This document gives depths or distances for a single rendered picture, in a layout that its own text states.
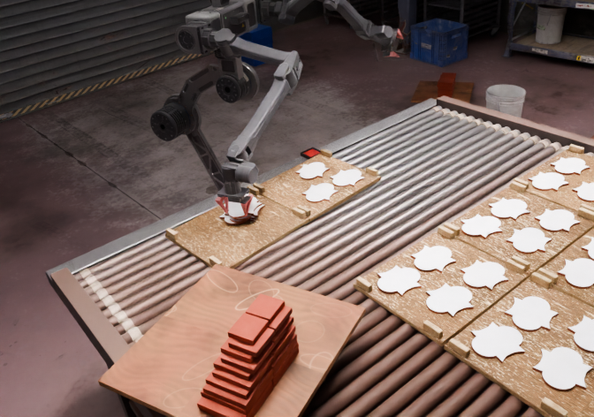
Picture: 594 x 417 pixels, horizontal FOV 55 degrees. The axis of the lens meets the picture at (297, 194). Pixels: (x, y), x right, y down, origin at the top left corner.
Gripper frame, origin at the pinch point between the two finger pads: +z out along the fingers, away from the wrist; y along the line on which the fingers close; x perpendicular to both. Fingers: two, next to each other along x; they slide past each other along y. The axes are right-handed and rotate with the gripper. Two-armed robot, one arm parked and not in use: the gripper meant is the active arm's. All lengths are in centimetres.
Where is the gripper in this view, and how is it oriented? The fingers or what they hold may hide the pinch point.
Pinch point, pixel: (236, 212)
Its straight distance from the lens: 213.7
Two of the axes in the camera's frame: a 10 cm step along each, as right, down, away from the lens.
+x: 3.6, -5.0, 7.9
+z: 0.8, 8.6, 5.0
